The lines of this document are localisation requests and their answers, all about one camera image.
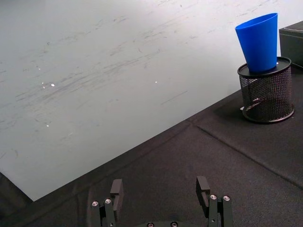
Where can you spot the black cloth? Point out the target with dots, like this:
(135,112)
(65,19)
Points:
(189,170)

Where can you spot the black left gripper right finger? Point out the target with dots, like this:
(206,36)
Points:
(208,201)

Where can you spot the blue plastic cup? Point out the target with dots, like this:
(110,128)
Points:
(260,45)

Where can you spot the black box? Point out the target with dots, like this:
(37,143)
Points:
(291,43)

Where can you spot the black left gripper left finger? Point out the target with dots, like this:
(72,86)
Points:
(115,198)

